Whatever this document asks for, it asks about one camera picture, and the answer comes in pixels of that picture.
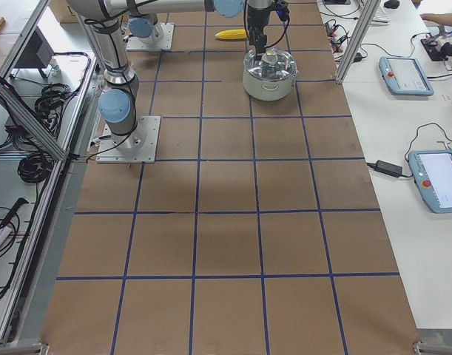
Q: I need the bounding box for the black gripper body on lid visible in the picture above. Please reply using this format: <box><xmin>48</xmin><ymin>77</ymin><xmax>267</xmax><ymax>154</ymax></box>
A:
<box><xmin>245</xmin><ymin>1</ymin><xmax>289</xmax><ymax>47</ymax></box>

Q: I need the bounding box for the glass pot lid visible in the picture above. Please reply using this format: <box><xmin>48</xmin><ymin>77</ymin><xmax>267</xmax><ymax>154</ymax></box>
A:
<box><xmin>243</xmin><ymin>47</ymin><xmax>297</xmax><ymax>82</ymax></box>

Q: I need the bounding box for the yellow corn cob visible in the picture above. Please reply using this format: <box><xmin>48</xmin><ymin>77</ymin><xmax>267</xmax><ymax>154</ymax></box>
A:
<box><xmin>215</xmin><ymin>29</ymin><xmax>247</xmax><ymax>41</ymax></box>

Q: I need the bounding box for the white metal pot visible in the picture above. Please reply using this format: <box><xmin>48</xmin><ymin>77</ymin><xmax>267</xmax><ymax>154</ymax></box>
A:
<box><xmin>243</xmin><ymin>65</ymin><xmax>297</xmax><ymax>101</ymax></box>

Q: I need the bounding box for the person hand at desk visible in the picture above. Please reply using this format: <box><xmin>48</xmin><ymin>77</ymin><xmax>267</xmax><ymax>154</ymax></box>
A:
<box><xmin>420</xmin><ymin>13</ymin><xmax>444</xmax><ymax>25</ymax></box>

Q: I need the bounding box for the upper blue teach pendant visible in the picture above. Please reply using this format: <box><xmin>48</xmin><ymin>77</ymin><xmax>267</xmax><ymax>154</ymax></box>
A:
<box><xmin>379</xmin><ymin>57</ymin><xmax>434</xmax><ymax>97</ymax></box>

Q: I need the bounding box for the blue teach pendant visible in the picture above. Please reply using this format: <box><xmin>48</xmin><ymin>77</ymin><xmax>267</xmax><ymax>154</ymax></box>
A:
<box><xmin>379</xmin><ymin>57</ymin><xmax>434</xmax><ymax>97</ymax></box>
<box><xmin>408</xmin><ymin>149</ymin><xmax>452</xmax><ymax>214</ymax></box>

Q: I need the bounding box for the black power adapter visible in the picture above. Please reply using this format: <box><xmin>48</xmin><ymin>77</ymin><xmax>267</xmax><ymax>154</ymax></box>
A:
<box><xmin>374</xmin><ymin>160</ymin><xmax>402</xmax><ymax>178</ymax></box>

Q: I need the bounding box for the brown gridded table mat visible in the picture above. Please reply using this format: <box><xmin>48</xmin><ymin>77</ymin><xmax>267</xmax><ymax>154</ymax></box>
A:
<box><xmin>41</xmin><ymin>1</ymin><xmax>418</xmax><ymax>354</ymax></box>

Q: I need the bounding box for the lower blue teach pendant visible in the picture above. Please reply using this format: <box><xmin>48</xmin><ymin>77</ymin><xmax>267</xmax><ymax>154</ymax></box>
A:
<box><xmin>408</xmin><ymin>149</ymin><xmax>452</xmax><ymax>214</ymax></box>

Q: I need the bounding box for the aluminium frame post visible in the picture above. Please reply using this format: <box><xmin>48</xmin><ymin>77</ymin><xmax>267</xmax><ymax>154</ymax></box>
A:
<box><xmin>335</xmin><ymin>0</ymin><xmax>380</xmax><ymax>84</ymax></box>

